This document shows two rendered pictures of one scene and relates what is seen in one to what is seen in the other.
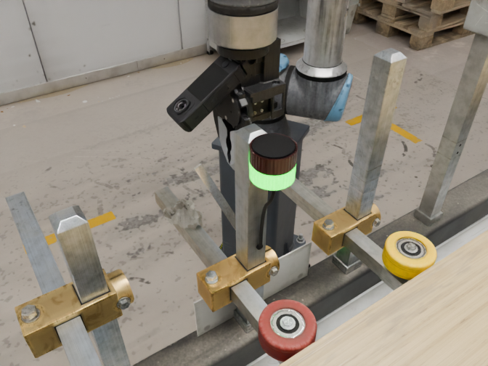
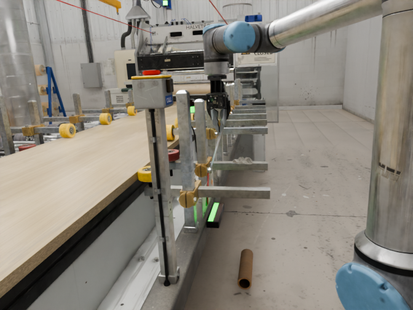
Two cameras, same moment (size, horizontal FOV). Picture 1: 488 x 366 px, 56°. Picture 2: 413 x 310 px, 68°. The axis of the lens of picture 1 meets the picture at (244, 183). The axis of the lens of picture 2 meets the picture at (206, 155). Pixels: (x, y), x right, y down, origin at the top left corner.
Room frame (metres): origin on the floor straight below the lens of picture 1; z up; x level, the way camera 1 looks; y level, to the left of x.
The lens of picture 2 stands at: (1.36, -0.86, 1.22)
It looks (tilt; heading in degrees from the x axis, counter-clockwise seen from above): 15 degrees down; 134
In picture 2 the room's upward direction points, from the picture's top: 3 degrees counter-clockwise
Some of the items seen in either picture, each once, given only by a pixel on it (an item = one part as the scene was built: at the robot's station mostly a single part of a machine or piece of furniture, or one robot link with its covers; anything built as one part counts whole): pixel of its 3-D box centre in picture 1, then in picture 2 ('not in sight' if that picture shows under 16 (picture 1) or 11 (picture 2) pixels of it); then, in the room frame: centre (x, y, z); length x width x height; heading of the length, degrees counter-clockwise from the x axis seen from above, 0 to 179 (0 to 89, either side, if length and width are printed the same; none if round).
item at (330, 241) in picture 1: (347, 225); (190, 193); (0.64, -0.20, 0.83); 0.13 x 0.06 x 0.05; 124
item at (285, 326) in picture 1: (285, 343); (170, 163); (0.36, -0.06, 0.85); 0.08 x 0.08 x 0.11
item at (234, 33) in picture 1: (241, 23); (217, 69); (0.60, 0.00, 1.23); 0.10 x 0.09 x 0.05; 33
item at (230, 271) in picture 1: (240, 276); (203, 166); (0.50, 0.01, 0.85); 0.13 x 0.06 x 0.05; 124
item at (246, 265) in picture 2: not in sight; (246, 267); (0.35, 0.48, 0.04); 0.30 x 0.08 x 0.08; 124
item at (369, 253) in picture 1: (323, 215); (205, 192); (0.67, -0.16, 0.83); 0.43 x 0.03 x 0.04; 34
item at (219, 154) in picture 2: not in sight; (219, 134); (0.23, 0.41, 0.89); 0.03 x 0.03 x 0.48; 34
